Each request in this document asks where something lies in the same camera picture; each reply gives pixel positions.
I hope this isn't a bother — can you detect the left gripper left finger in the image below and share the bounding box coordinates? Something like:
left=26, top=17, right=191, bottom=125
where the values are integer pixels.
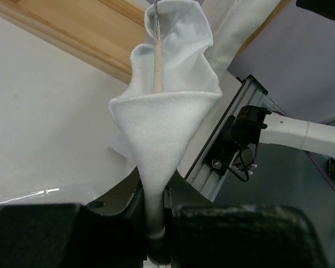
left=0, top=170, right=145, bottom=267

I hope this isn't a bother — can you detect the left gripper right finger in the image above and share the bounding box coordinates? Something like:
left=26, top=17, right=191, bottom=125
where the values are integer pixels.
left=167, top=172, right=328, bottom=267

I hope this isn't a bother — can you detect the light blue white skirt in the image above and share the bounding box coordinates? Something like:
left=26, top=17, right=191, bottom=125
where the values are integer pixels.
left=108, top=0, right=223, bottom=238

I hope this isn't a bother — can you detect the cream wooden hanger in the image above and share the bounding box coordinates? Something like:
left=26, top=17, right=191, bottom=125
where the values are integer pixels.
left=153, top=0, right=163, bottom=94

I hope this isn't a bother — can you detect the white pleated skirt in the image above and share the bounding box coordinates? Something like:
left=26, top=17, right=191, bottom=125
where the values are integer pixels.
left=203, top=1, right=280, bottom=78

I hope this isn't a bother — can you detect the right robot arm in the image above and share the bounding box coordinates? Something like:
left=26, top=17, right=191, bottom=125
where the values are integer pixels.
left=222, top=106, right=335, bottom=159

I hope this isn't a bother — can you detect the wooden clothes rack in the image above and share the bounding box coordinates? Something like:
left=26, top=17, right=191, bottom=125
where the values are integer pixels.
left=0, top=1, right=286, bottom=84

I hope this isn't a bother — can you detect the aluminium front rail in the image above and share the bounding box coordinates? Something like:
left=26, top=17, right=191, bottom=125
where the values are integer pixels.
left=185, top=75, right=271, bottom=201

